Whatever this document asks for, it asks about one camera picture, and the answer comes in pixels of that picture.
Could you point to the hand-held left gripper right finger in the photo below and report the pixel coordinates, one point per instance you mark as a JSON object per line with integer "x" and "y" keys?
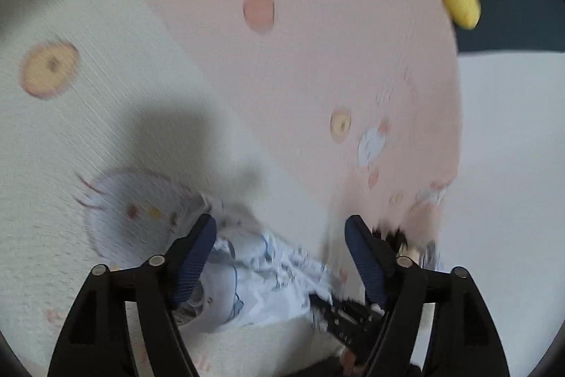
{"x": 364, "y": 262}

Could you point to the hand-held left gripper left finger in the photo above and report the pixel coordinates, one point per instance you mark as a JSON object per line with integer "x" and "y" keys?
{"x": 198, "y": 262}

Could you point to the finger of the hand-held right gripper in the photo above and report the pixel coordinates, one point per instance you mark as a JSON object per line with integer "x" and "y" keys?
{"x": 344, "y": 317}

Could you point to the white cartoon-print pajama garment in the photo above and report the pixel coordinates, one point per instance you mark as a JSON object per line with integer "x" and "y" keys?
{"x": 265, "y": 271}

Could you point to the pink cartoon-print blanket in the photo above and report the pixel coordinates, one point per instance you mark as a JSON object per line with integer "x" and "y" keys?
{"x": 265, "y": 72}

